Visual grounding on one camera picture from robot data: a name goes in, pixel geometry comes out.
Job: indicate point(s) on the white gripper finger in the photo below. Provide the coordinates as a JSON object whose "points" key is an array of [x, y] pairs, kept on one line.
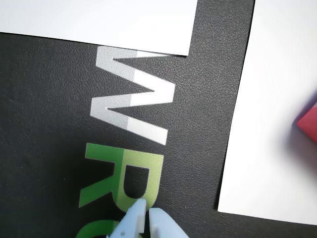
{"points": [[164, 225], [132, 218]]}

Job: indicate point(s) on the white paper sheet marked 1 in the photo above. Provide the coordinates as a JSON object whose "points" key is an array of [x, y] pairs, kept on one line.
{"points": [[99, 19]]}

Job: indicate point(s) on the black mat with WROB print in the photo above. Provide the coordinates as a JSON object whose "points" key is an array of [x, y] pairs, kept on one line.
{"points": [[49, 124]]}

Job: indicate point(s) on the white paper sheet marked HOME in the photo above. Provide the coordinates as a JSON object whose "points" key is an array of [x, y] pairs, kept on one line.
{"points": [[267, 99]]}

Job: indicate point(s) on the pink paper box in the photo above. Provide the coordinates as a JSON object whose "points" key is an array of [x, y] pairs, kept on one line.
{"points": [[309, 124]]}

